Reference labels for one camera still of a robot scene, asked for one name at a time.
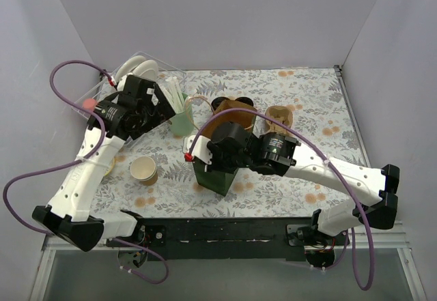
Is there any green brown paper bag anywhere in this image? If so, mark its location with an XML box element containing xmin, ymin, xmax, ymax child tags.
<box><xmin>184</xmin><ymin>98</ymin><xmax>256</xmax><ymax>196</ymax></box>

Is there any brown paper coffee cup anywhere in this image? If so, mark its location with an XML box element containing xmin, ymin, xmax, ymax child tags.
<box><xmin>211</xmin><ymin>96</ymin><xmax>227</xmax><ymax>113</ymax></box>

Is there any brown cardboard cup carrier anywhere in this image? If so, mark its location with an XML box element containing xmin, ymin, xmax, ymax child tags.
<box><xmin>265</xmin><ymin>106</ymin><xmax>293</xmax><ymax>137</ymax></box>

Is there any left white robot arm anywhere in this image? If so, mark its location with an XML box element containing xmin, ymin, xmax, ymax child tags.
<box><xmin>32</xmin><ymin>74</ymin><xmax>175</xmax><ymax>252</ymax></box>

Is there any black coffee lid stack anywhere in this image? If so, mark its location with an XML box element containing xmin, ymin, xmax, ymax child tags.
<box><xmin>235</xmin><ymin>97</ymin><xmax>254</xmax><ymax>106</ymax></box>

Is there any white wrapped straws bundle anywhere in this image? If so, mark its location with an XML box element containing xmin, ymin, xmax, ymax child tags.
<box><xmin>160</xmin><ymin>76</ymin><xmax>188</xmax><ymax>114</ymax></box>

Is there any white plate front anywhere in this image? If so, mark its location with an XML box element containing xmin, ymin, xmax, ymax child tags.
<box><xmin>132</xmin><ymin>59</ymin><xmax>159</xmax><ymax>81</ymax></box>

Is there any white plate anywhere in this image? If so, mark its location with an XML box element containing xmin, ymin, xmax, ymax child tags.
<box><xmin>132</xmin><ymin>59</ymin><xmax>159</xmax><ymax>81</ymax></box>
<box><xmin>114</xmin><ymin>55</ymin><xmax>145</xmax><ymax>83</ymax></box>

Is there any clear plastic dish rack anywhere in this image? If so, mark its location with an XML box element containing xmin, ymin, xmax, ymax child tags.
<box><xmin>71</xmin><ymin>51</ymin><xmax>188</xmax><ymax>121</ymax></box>

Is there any white plate rear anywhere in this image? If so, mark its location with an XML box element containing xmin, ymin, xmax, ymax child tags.
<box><xmin>114</xmin><ymin>55</ymin><xmax>145</xmax><ymax>83</ymax></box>

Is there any green straw holder cup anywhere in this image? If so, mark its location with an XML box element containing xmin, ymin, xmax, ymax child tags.
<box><xmin>169</xmin><ymin>94</ymin><xmax>194</xmax><ymax>137</ymax></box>

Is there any pink plastic cup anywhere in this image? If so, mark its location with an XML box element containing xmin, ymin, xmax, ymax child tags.
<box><xmin>82</xmin><ymin>98</ymin><xmax>98</xmax><ymax>111</ymax></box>

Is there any yellow blue patterned bowl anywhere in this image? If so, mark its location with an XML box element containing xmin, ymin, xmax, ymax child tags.
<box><xmin>104</xmin><ymin>158</ymin><xmax>115</xmax><ymax>177</ymax></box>

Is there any floral patterned table mat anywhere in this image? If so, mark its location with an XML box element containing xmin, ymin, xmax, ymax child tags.
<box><xmin>91</xmin><ymin>68</ymin><xmax>368</xmax><ymax>218</ymax></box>

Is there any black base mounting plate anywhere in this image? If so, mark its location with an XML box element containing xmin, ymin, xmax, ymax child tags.
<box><xmin>139</xmin><ymin>217</ymin><xmax>311</xmax><ymax>261</ymax></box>

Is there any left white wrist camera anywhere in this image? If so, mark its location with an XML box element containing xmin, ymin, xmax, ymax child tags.
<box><xmin>109</xmin><ymin>72</ymin><xmax>132</xmax><ymax>91</ymax></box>

